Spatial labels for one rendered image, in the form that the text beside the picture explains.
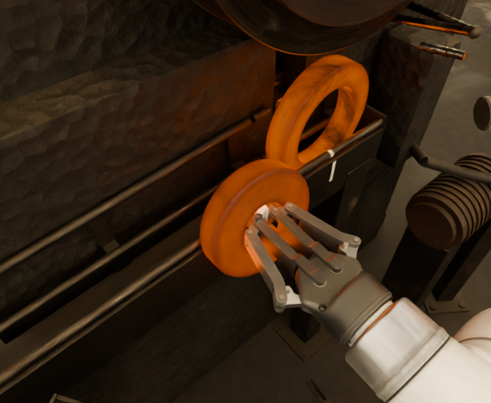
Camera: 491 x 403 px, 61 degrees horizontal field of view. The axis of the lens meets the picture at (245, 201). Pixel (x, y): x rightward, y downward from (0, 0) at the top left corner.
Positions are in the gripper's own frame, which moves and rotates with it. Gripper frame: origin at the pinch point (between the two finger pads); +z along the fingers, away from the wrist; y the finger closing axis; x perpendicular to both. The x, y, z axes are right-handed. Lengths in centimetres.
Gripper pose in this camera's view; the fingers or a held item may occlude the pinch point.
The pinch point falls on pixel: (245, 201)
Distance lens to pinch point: 52.4
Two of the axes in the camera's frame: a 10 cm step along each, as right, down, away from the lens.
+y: 7.7, -4.7, 4.2
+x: 0.3, -6.3, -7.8
